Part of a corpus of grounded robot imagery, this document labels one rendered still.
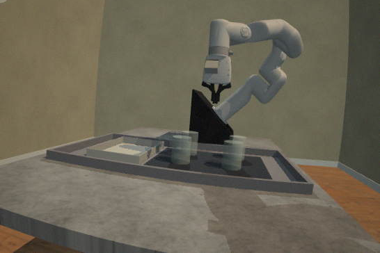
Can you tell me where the clear glass jar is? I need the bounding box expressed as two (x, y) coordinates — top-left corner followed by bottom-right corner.
(221, 140), (244, 170)
(182, 131), (198, 156)
(229, 136), (246, 160)
(171, 136), (191, 165)

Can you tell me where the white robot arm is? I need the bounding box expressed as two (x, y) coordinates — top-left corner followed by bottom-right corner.
(208, 19), (303, 124)

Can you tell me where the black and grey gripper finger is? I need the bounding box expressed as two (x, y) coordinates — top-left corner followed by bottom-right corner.
(202, 81), (216, 104)
(215, 83), (231, 104)

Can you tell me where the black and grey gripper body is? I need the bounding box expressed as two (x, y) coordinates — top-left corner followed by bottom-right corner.
(203, 54), (231, 85)

